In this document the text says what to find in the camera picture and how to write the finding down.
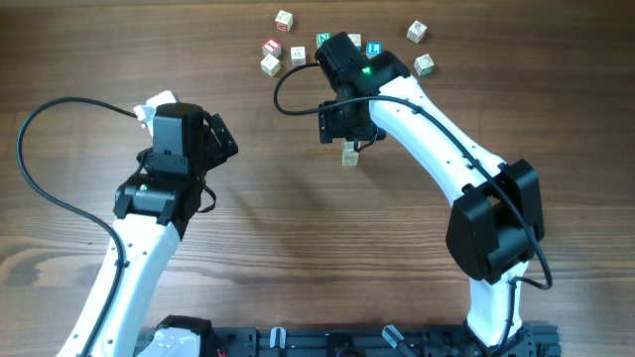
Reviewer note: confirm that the M letter wooden block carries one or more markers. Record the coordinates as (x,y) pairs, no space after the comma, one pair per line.
(298,56)

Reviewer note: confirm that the green-sided right block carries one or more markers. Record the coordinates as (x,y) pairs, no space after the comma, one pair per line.
(424,65)

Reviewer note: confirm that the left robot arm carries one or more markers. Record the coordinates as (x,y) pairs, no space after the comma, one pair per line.
(152,210)

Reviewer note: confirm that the far right top block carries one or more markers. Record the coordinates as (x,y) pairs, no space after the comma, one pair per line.
(417,31)

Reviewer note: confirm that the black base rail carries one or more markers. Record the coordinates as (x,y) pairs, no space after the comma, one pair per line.
(438,340)

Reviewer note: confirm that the W letter wooden block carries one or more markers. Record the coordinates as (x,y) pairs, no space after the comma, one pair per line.
(350,152)

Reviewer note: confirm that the yellow top wooden block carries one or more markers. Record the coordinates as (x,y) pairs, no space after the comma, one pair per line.
(350,158)

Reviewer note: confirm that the plain S wooden block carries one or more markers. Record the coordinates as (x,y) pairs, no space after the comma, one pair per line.
(348,145)

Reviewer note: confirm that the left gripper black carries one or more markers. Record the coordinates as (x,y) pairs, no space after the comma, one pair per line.
(215,153)

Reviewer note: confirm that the red I letter block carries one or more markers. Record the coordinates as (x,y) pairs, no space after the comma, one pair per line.
(272,48)

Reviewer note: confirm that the blue-sided C block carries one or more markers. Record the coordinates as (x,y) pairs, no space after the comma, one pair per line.
(356,40)

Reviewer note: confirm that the top red-edged wooden block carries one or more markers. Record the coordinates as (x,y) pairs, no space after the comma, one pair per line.
(284,21)

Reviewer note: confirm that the blue L letter block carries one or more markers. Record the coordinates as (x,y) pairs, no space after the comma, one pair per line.
(373,49)

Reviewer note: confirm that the green N letter block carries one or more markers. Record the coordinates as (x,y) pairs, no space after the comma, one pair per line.
(322,37)

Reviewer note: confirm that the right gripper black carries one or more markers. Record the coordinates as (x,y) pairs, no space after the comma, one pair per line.
(329,129)

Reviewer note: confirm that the plain block yellow side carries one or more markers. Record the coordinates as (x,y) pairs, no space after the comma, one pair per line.
(270,65)

